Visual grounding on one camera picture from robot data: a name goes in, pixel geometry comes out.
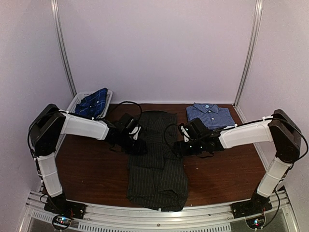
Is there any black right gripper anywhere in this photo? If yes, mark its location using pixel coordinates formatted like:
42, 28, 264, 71
172, 139, 205, 158

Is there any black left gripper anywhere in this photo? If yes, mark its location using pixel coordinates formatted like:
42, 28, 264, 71
117, 132, 148, 156

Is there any black pinstriped long sleeve shirt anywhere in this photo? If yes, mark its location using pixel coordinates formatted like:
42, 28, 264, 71
127, 111, 189, 212

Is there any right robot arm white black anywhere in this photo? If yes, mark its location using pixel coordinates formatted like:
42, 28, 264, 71
171, 109, 305, 214

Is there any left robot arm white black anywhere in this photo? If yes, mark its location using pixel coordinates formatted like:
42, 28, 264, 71
28, 104, 147, 215

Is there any light blue checked folded shirt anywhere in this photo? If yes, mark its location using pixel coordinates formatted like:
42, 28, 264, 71
186, 103, 235, 130

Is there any dark blue plaid shirt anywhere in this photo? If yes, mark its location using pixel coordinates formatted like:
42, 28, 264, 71
74, 88, 108, 118

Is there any white plastic laundry basket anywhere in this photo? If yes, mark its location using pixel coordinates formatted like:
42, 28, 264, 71
67, 90, 113, 118

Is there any right round controller board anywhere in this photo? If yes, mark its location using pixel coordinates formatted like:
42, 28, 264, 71
245, 215, 266, 230

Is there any round controller board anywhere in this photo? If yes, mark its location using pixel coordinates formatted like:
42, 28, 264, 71
245, 215, 266, 230
52, 215, 72, 230

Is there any left round controller board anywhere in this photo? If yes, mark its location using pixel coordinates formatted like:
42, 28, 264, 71
52, 215, 72, 230

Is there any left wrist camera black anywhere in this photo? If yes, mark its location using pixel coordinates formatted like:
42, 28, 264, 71
118, 113, 141, 140

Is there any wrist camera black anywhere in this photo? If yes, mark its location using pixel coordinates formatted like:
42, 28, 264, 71
118, 113, 141, 140
179, 118, 210, 142

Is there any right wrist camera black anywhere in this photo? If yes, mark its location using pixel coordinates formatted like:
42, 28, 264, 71
179, 118, 210, 142

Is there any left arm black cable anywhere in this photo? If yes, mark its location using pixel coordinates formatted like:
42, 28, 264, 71
106, 101, 142, 121

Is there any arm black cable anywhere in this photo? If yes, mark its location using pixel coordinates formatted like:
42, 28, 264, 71
106, 101, 142, 121
163, 123, 186, 155

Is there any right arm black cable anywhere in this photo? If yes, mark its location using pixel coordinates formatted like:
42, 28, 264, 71
163, 123, 186, 155

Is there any aluminium front rail base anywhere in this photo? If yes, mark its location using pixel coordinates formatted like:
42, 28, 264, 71
18, 188, 297, 232

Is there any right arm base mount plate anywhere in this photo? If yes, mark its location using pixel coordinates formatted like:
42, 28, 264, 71
231, 199, 272, 218

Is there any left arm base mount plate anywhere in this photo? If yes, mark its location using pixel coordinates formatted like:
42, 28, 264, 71
44, 199, 86, 219

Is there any left aluminium frame post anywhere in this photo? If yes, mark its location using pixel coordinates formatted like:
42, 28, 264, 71
50, 0, 77, 97

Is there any aluminium frame post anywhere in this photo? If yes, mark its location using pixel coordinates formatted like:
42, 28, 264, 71
50, 0, 77, 97
233, 0, 264, 108

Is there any right aluminium frame post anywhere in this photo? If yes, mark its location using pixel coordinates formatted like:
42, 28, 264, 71
233, 0, 264, 108

